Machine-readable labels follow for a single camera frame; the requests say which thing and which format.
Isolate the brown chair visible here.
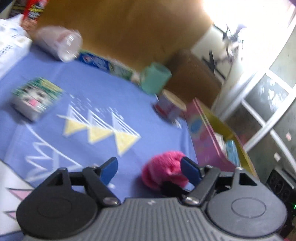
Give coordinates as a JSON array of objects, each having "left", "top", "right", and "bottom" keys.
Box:
[{"left": 164, "top": 49, "right": 222, "bottom": 108}]

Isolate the stack of clear plastic cups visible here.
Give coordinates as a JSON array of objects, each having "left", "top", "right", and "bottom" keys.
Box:
[{"left": 34, "top": 26, "right": 83, "bottom": 62}]

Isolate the red cereal tin box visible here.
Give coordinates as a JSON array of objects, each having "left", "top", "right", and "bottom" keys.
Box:
[{"left": 21, "top": 0, "right": 48, "bottom": 32}]

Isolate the green patterned tissue pack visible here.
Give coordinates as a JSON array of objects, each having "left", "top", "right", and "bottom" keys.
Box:
[{"left": 11, "top": 77, "right": 63, "bottom": 121}]

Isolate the pink gold tin box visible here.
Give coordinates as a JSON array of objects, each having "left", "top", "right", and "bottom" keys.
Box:
[{"left": 185, "top": 99, "right": 258, "bottom": 178}]

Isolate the green plastic mug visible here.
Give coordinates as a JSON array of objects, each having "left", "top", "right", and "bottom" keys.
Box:
[{"left": 139, "top": 62, "right": 171, "bottom": 94}]

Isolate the white tissue pack large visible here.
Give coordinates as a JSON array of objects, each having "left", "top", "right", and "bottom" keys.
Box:
[{"left": 1, "top": 19, "right": 32, "bottom": 78}]

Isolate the Crest toothpaste box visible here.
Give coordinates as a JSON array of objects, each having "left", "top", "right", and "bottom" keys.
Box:
[{"left": 77, "top": 51, "right": 133, "bottom": 80}]

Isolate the blue patterned tablecloth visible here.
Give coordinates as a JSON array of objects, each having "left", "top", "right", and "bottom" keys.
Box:
[{"left": 0, "top": 44, "right": 200, "bottom": 241}]

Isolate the red white paper tub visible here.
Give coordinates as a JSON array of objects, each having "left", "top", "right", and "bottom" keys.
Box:
[{"left": 154, "top": 89, "right": 187, "bottom": 123}]

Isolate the wooden board panel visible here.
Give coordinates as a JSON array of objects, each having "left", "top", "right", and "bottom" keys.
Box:
[{"left": 37, "top": 0, "right": 212, "bottom": 71}]

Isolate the pink knitted soft ball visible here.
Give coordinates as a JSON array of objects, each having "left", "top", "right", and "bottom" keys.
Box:
[{"left": 141, "top": 151, "right": 189, "bottom": 190}]

